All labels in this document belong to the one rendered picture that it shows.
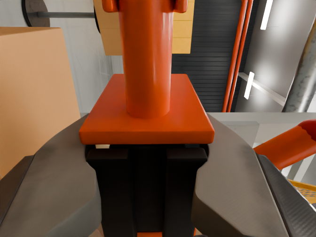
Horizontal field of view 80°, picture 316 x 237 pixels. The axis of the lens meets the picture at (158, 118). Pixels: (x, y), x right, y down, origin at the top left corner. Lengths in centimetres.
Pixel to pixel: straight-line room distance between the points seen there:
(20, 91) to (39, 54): 6
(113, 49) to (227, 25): 960
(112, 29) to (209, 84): 999
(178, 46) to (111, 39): 566
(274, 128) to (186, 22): 633
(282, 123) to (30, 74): 142
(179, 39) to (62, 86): 721
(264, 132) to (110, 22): 151
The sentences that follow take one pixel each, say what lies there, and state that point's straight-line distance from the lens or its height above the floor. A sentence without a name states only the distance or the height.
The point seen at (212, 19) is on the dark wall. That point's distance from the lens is 1102.
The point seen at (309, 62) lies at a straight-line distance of 595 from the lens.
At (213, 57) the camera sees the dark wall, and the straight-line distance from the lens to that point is 1124.
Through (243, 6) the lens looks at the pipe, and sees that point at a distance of 827.
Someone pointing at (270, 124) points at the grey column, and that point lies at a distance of 145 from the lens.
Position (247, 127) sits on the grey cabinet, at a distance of 132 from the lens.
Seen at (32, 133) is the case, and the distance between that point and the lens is 24.
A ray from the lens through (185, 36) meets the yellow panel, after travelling 748.
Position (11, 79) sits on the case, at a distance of 22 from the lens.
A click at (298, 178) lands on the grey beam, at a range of 347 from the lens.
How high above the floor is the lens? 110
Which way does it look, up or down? 1 degrees up
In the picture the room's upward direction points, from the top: 90 degrees clockwise
